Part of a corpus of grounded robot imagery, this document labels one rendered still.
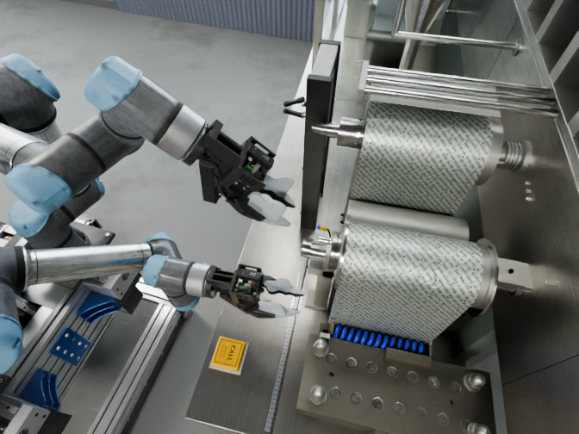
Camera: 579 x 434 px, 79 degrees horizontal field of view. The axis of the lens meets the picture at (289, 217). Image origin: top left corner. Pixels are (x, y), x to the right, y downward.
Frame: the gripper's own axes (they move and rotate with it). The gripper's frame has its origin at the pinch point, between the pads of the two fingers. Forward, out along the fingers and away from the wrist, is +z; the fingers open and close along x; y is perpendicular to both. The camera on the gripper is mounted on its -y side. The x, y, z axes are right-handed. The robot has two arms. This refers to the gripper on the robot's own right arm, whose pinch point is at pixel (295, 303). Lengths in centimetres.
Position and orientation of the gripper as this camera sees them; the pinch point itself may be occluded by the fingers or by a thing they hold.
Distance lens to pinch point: 82.1
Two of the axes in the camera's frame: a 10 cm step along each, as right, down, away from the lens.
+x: 2.2, -7.9, 5.7
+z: 9.8, 1.8, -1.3
